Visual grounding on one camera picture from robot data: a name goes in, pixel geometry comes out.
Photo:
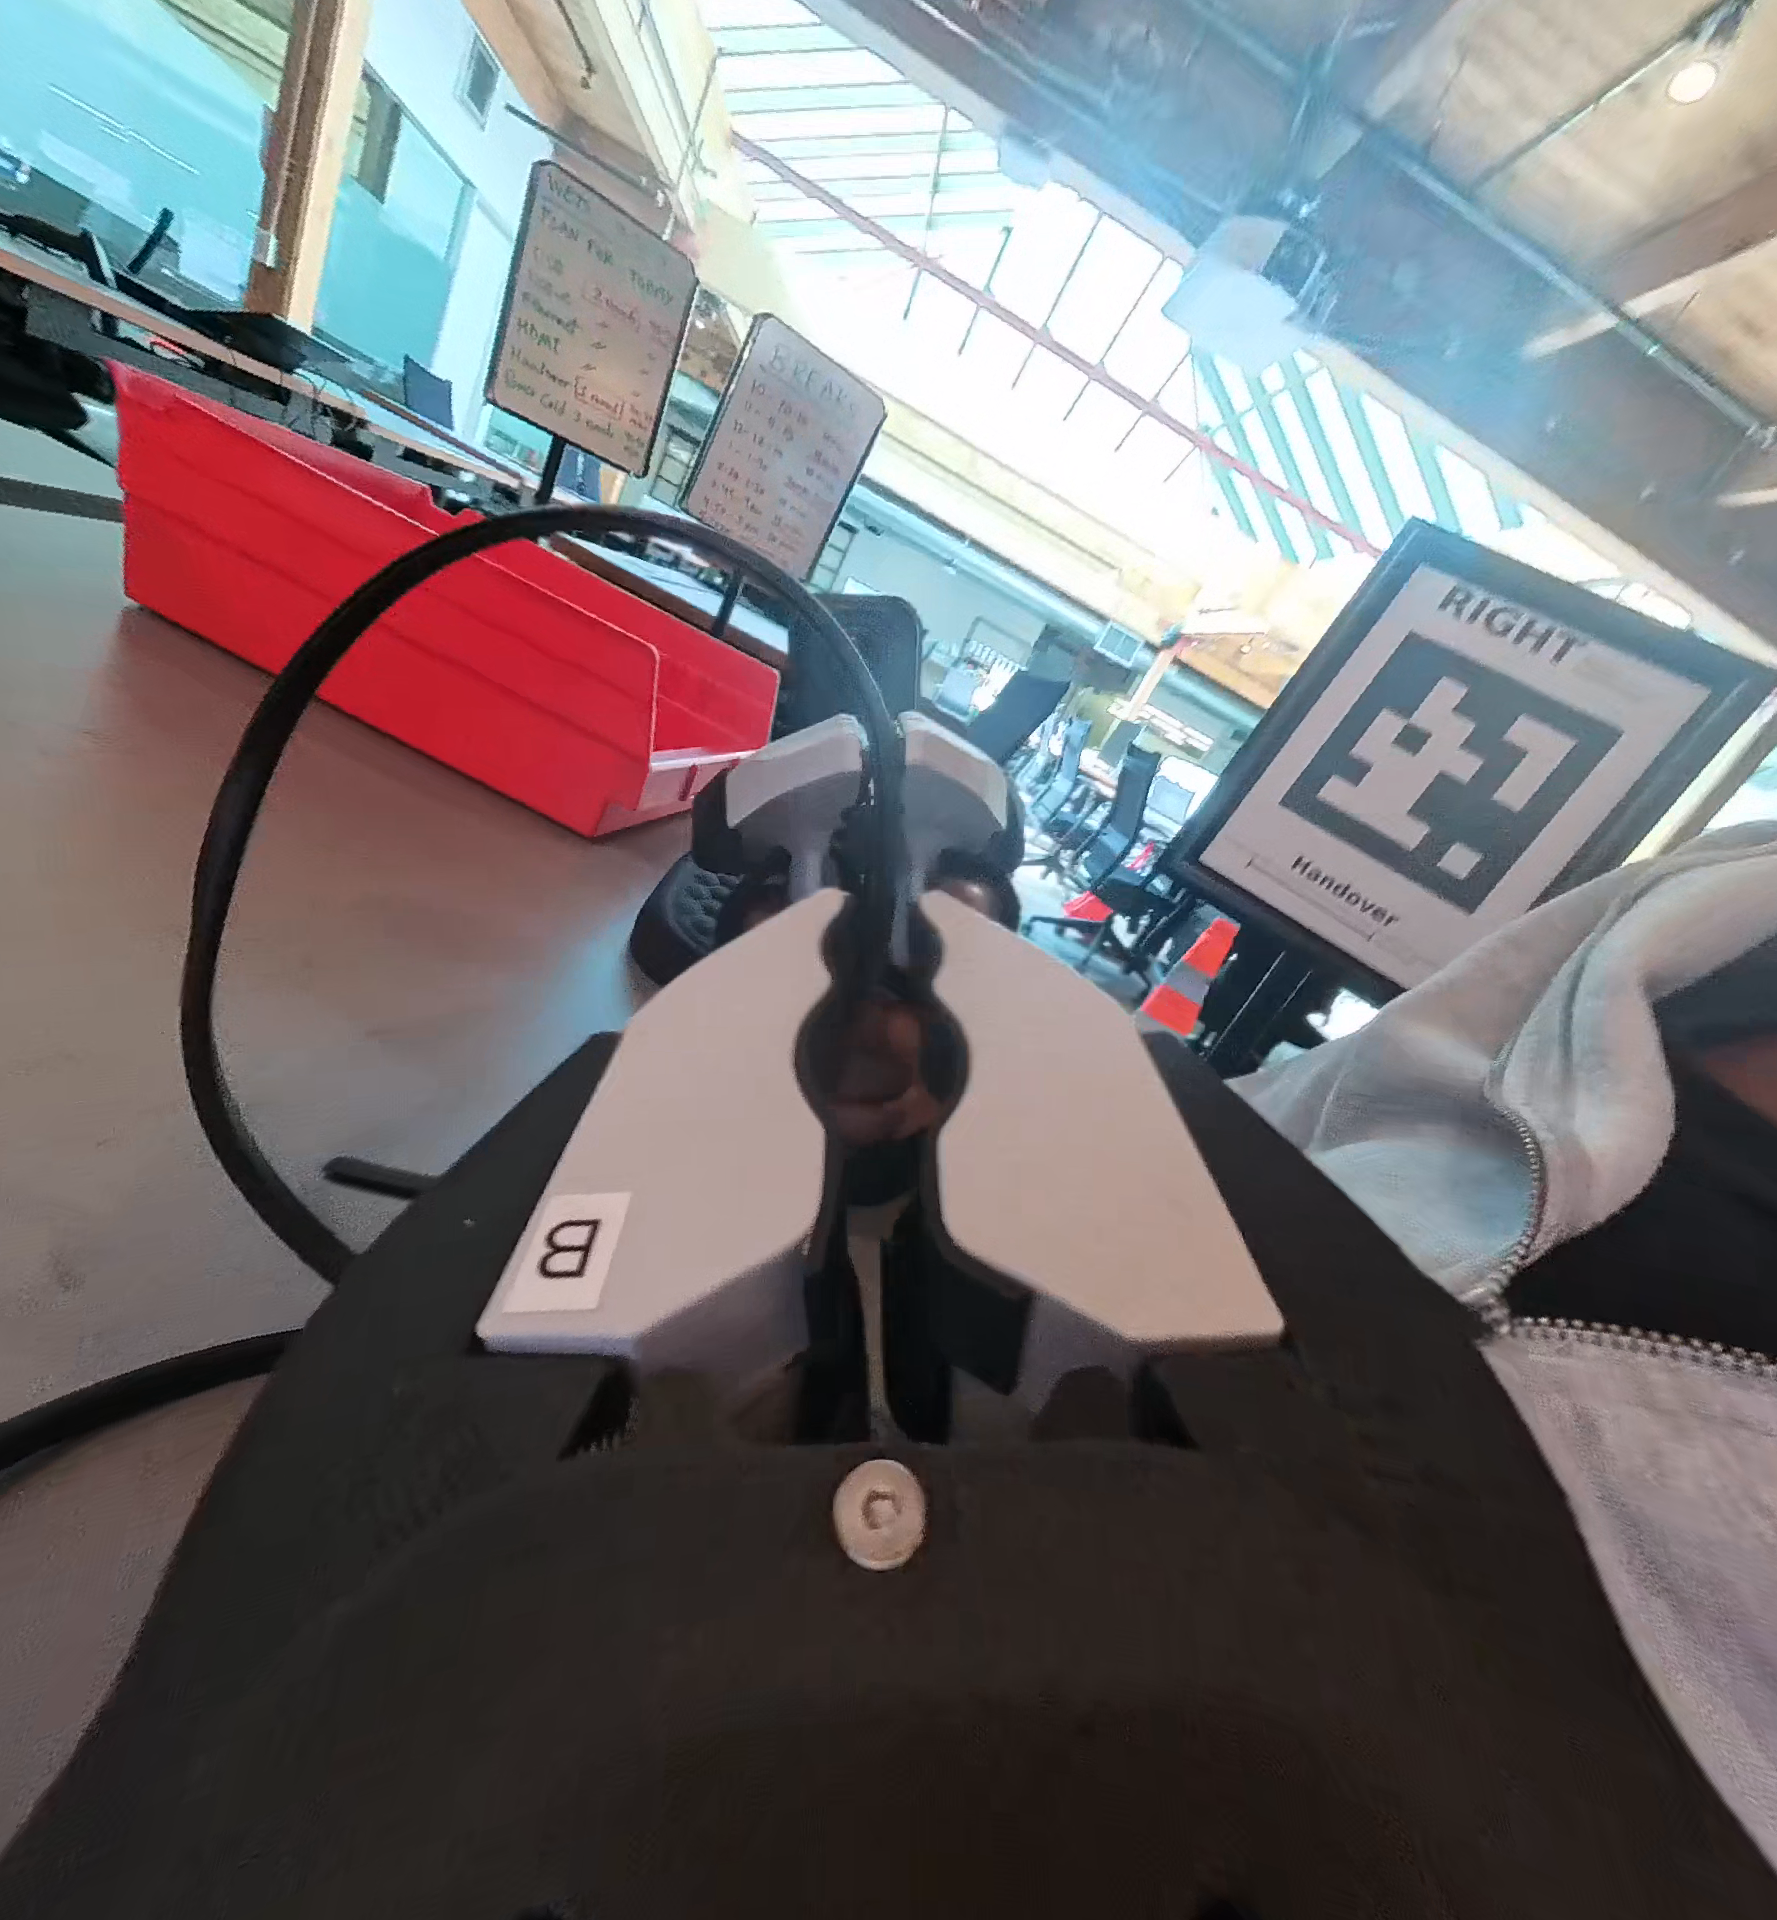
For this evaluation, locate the round ceiling lamp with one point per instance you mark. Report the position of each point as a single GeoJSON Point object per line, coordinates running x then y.
{"type": "Point", "coordinates": [1693, 80]}

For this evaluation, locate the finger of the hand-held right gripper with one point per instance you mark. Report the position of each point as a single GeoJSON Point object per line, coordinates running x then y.
{"type": "Point", "coordinates": [948, 782]}
{"type": "Point", "coordinates": [800, 782]}

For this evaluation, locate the framed black white marker poster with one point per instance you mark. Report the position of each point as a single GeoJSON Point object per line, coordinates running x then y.
{"type": "Point", "coordinates": [1459, 750]}

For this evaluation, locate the red plastic bin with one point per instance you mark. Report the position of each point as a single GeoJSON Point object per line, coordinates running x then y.
{"type": "Point", "coordinates": [424, 645]}

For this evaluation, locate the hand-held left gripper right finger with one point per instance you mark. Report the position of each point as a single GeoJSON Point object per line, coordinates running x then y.
{"type": "Point", "coordinates": [1097, 1169]}

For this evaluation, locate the orange traffic cone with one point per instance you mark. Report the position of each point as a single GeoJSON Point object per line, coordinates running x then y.
{"type": "Point", "coordinates": [1192, 984]}

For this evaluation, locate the person's right hand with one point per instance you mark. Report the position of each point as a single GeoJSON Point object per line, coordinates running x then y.
{"type": "Point", "coordinates": [887, 1066]}

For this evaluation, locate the grey desk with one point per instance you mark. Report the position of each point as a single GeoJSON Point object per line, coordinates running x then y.
{"type": "Point", "coordinates": [79, 975]}

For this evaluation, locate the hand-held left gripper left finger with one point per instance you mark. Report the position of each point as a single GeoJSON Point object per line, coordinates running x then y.
{"type": "Point", "coordinates": [679, 1169]}

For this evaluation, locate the whiteboard on stand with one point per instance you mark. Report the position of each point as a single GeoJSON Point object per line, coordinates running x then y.
{"type": "Point", "coordinates": [590, 318]}
{"type": "Point", "coordinates": [781, 444]}

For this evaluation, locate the wooden office desk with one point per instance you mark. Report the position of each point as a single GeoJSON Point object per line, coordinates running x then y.
{"type": "Point", "coordinates": [154, 318]}

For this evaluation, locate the white ceiling projector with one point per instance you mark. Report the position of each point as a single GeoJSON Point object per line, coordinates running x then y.
{"type": "Point", "coordinates": [1232, 295]}

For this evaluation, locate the long black tape strip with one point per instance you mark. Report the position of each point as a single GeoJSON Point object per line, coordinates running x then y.
{"type": "Point", "coordinates": [18, 489]}

